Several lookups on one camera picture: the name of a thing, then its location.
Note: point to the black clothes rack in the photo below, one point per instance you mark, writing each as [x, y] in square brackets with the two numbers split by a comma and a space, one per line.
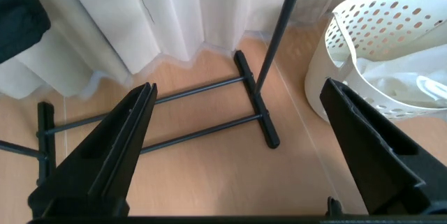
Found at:
[258, 109]

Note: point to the heap of clothes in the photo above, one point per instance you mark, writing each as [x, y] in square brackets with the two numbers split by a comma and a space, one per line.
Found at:
[401, 77]

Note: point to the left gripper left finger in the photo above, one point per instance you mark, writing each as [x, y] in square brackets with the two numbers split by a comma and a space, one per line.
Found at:
[70, 182]

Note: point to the white curtain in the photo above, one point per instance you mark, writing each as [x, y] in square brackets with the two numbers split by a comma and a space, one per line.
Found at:
[209, 7]

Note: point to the black shorts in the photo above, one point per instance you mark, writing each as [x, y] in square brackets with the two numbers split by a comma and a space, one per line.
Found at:
[17, 18]

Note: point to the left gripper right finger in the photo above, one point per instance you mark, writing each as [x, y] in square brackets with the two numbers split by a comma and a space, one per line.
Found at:
[377, 168]

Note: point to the white laundry basket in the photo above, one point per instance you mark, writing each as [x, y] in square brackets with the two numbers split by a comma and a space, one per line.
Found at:
[317, 84]

